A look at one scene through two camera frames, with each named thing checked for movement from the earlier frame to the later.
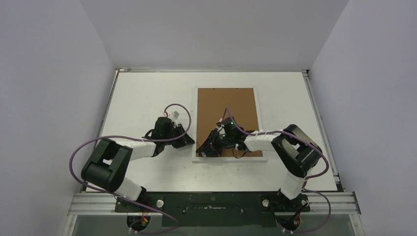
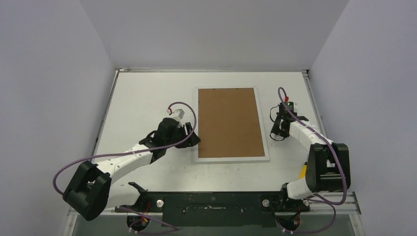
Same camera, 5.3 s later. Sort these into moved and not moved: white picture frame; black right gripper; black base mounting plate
Moved: black right gripper
Not moved: white picture frame; black base mounting plate
